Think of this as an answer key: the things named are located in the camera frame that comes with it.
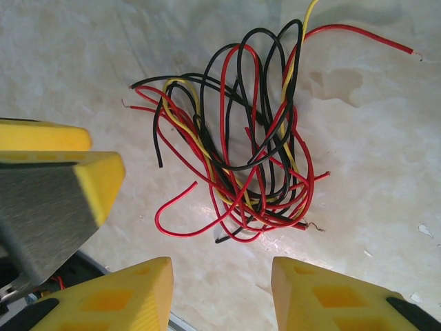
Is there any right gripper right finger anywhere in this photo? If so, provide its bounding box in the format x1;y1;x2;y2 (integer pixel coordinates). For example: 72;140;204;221
271;256;435;331

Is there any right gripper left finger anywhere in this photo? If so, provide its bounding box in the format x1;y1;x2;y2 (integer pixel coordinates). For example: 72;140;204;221
10;257;174;331

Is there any red wire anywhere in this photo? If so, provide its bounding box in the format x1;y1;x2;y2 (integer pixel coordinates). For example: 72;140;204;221
132;86;214;166
222;43;263;166
301;23;420;63
240;129;331;242
121;98;221;194
154;99;300;239

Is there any black wire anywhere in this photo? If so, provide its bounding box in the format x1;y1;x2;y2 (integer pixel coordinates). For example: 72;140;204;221
237;28;297;208
261;19;305;208
152;82;194;169
130;72;263;125

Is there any yellow wire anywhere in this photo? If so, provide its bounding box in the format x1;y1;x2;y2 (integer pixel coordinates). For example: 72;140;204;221
278;0;321;214
161;78;280;210

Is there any aluminium mounting rail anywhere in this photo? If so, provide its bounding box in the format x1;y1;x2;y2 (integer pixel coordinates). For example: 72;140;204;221
167;312;197;331

